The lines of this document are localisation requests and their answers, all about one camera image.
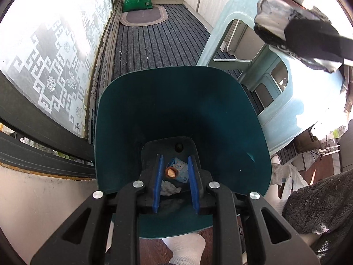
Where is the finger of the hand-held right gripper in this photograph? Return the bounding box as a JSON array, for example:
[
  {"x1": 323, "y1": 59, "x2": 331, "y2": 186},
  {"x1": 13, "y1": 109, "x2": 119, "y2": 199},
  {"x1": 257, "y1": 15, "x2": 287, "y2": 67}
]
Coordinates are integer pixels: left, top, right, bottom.
[{"x1": 284, "y1": 19, "x2": 353, "y2": 65}]

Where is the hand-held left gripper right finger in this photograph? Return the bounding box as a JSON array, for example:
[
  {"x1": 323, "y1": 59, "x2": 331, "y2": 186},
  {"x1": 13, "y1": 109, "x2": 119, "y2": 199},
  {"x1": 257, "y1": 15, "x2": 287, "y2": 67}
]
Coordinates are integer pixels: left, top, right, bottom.
[{"x1": 188, "y1": 155, "x2": 322, "y2": 265}]

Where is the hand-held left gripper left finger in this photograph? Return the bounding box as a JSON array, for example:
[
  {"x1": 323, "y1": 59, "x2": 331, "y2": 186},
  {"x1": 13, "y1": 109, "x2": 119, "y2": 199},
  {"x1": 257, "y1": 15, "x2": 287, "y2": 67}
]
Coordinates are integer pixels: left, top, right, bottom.
[{"x1": 30, "y1": 154, "x2": 166, "y2": 265}]

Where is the white tissue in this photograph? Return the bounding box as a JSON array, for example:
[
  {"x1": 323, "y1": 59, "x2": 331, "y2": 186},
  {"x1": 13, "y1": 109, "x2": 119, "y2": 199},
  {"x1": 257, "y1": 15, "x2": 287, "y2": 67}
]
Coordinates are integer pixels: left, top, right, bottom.
[{"x1": 161, "y1": 181, "x2": 182, "y2": 196}]

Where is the blue wet wipe packet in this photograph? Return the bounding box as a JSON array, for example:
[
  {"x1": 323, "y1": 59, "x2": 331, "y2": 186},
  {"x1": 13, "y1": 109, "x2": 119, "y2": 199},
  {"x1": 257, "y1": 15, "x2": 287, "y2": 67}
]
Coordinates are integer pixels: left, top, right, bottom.
[{"x1": 167, "y1": 157, "x2": 191, "y2": 184}]

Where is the teal plastic bin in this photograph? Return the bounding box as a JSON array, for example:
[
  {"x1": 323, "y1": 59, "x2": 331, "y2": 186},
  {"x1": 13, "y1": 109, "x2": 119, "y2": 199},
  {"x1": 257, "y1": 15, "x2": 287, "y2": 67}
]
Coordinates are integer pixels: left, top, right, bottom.
[{"x1": 94, "y1": 66, "x2": 273, "y2": 239}]

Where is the person's left foot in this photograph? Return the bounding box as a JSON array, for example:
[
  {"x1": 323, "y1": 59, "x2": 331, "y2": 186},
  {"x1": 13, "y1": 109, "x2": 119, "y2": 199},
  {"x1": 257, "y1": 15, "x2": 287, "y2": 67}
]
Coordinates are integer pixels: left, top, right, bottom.
[{"x1": 161, "y1": 233, "x2": 207, "y2": 265}]

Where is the person's foot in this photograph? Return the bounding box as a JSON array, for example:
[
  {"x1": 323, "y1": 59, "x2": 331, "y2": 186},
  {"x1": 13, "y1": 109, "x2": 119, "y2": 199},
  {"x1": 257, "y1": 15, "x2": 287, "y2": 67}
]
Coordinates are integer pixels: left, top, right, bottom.
[
  {"x1": 266, "y1": 155, "x2": 287, "y2": 216},
  {"x1": 161, "y1": 233, "x2": 207, "y2": 265}
]

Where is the light blue plastic stool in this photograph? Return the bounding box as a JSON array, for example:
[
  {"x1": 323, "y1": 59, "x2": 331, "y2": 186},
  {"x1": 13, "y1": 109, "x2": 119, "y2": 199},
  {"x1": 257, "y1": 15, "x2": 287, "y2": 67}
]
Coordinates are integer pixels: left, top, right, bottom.
[{"x1": 197, "y1": 0, "x2": 348, "y2": 153}]

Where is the person's right foot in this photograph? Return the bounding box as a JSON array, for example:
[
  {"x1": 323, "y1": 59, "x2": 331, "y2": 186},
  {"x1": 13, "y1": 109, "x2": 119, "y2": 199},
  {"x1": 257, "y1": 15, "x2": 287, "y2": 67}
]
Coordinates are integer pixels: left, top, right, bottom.
[{"x1": 266, "y1": 155, "x2": 287, "y2": 216}]

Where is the green and white plastic bag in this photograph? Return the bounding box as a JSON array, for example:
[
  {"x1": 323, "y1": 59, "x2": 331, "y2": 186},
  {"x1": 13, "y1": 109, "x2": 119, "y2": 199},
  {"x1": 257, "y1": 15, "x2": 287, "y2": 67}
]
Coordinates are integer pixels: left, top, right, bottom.
[{"x1": 331, "y1": 127, "x2": 348, "y2": 140}]

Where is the grey fleece garment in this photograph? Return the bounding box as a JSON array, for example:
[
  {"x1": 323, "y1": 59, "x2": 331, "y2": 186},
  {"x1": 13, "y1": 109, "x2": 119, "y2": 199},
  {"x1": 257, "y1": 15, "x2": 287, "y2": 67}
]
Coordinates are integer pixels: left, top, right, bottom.
[{"x1": 281, "y1": 170, "x2": 353, "y2": 265}]

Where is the oval grey floor mat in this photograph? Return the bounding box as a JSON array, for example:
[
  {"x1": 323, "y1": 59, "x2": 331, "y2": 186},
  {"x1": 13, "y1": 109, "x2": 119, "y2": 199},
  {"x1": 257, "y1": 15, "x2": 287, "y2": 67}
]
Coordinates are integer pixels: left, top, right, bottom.
[{"x1": 119, "y1": 5, "x2": 169, "y2": 27}]

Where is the patterned glass sliding door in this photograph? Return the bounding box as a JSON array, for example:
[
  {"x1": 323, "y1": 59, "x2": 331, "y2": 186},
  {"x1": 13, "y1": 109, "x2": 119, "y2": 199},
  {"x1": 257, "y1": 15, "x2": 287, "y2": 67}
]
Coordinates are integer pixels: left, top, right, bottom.
[{"x1": 0, "y1": 0, "x2": 123, "y2": 177}]

